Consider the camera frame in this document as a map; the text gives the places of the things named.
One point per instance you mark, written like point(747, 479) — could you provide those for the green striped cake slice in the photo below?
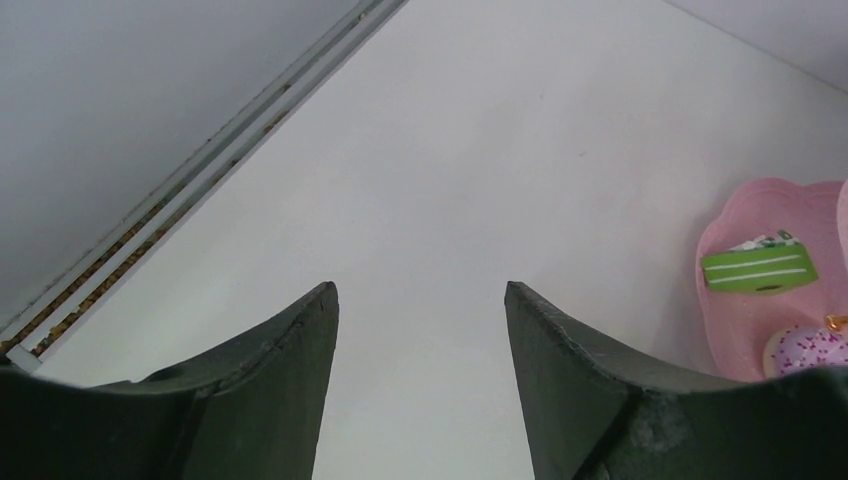
point(765, 265)

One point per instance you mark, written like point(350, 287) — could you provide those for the pink frosted sprinkle donut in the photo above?
point(799, 348)

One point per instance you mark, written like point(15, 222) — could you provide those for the aluminium frame rail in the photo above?
point(36, 332)

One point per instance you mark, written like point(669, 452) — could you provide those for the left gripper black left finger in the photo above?
point(249, 408)

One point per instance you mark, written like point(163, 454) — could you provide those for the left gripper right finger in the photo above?
point(595, 408)

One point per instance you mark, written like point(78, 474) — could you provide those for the pink three-tier cake stand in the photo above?
point(738, 326)

